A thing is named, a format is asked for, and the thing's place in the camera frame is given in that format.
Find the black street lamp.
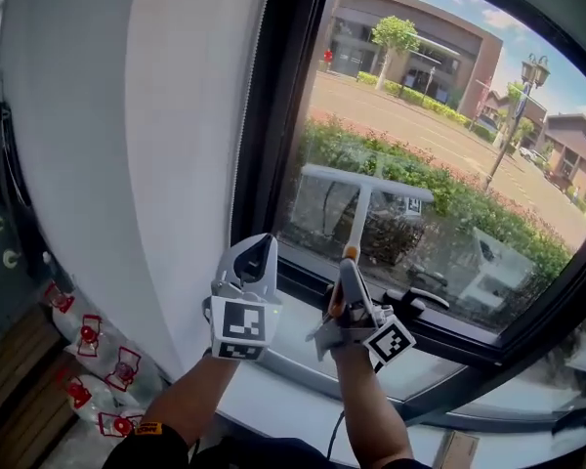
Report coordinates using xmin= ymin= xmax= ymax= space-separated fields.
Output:
xmin=482 ymin=54 xmax=552 ymax=192

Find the black window frame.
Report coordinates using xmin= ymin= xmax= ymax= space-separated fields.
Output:
xmin=231 ymin=0 xmax=586 ymax=434

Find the clear red-handled water bottle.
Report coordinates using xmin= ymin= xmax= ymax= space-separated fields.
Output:
xmin=97 ymin=344 xmax=165 ymax=395
xmin=53 ymin=313 xmax=106 ymax=361
xmin=56 ymin=368 xmax=104 ymax=412
xmin=85 ymin=405 xmax=147 ymax=439
xmin=42 ymin=280 xmax=77 ymax=317

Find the wooden slatted panel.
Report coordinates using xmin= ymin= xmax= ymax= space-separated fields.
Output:
xmin=0 ymin=305 xmax=82 ymax=469

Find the dark teal panel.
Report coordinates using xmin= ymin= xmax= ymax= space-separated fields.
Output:
xmin=0 ymin=90 xmax=45 ymax=361

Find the person's right forearm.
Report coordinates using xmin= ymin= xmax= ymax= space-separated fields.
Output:
xmin=330 ymin=344 xmax=411 ymax=466

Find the brown building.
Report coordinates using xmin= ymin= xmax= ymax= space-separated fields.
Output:
xmin=316 ymin=0 xmax=504 ymax=116

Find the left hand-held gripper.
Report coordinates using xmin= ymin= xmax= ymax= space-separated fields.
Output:
xmin=202 ymin=232 xmax=284 ymax=361

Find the black window handle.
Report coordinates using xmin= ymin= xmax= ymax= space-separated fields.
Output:
xmin=383 ymin=286 xmax=450 ymax=320

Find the person's black shirt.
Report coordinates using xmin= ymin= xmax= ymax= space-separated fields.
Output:
xmin=102 ymin=422 xmax=431 ymax=469

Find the white windowsill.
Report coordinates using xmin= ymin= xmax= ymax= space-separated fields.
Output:
xmin=214 ymin=285 xmax=586 ymax=469

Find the dark-roofed brown house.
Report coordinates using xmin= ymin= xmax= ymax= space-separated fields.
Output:
xmin=541 ymin=112 xmax=586 ymax=190

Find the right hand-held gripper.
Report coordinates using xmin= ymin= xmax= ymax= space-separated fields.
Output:
xmin=306 ymin=257 xmax=417 ymax=373

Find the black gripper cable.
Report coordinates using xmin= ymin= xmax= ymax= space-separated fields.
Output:
xmin=325 ymin=410 xmax=347 ymax=458

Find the clear window glass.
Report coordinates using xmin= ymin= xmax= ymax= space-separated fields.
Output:
xmin=277 ymin=0 xmax=586 ymax=346

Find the white squeegee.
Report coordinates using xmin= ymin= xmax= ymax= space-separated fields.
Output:
xmin=300 ymin=162 xmax=436 ymax=313

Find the green hedge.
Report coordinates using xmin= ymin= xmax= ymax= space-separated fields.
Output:
xmin=297 ymin=117 xmax=575 ymax=292

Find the person's left forearm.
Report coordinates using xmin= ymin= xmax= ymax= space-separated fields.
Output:
xmin=144 ymin=357 xmax=240 ymax=447

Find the small leafy tree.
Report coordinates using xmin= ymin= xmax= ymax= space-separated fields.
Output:
xmin=370 ymin=16 xmax=421 ymax=92

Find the small cardboard box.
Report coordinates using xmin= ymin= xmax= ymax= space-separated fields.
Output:
xmin=432 ymin=430 xmax=481 ymax=469

